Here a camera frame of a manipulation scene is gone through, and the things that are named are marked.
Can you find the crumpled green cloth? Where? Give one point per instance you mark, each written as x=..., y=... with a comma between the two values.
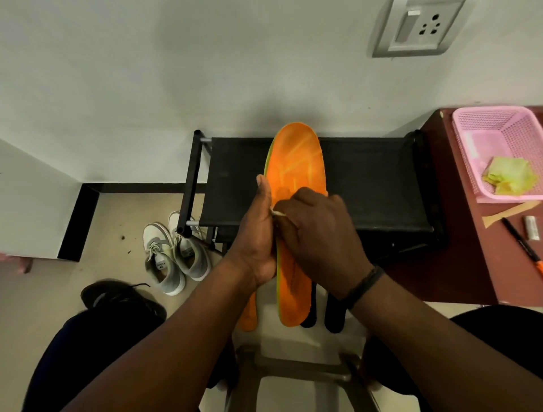
x=511, y=176

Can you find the pink plastic mesh basket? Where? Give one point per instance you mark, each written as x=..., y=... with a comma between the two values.
x=505, y=127

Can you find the black wristband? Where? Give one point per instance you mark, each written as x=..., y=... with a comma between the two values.
x=362, y=286

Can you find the large orange shoe insole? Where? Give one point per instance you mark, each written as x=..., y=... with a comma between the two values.
x=297, y=161

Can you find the grey wall socket plate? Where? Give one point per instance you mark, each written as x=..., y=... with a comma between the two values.
x=418, y=27

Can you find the flat wooden stick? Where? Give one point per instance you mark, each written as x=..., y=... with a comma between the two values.
x=507, y=214

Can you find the black pen with orange end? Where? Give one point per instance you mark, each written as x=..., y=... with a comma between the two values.
x=519, y=242

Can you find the black shoe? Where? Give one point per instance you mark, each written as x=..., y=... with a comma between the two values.
x=118, y=295

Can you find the person's left leg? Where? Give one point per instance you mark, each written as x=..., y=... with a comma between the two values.
x=76, y=360

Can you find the person's left forearm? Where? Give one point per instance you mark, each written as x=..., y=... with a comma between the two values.
x=178, y=348

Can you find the grey metal stool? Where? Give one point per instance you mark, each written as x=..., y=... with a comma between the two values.
x=292, y=369

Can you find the black shoe insole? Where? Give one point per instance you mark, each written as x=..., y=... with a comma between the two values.
x=309, y=312
x=334, y=316

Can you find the person's left hand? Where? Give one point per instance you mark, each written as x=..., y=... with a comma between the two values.
x=254, y=250

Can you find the person's right fingers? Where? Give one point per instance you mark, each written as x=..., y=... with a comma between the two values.
x=292, y=212

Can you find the small white tube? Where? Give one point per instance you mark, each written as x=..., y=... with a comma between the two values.
x=531, y=228

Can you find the black fabric shoe rack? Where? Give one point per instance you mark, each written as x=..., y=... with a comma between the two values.
x=373, y=186

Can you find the person's left thumb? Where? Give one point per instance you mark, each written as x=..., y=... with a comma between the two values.
x=264, y=193

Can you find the small white cloth piece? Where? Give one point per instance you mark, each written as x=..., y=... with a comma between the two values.
x=278, y=213

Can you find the grey white sneaker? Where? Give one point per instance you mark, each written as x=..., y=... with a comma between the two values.
x=163, y=265
x=193, y=259

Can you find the person's right forearm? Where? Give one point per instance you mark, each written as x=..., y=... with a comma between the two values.
x=437, y=352

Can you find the person's right hand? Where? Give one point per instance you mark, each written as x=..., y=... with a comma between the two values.
x=322, y=237

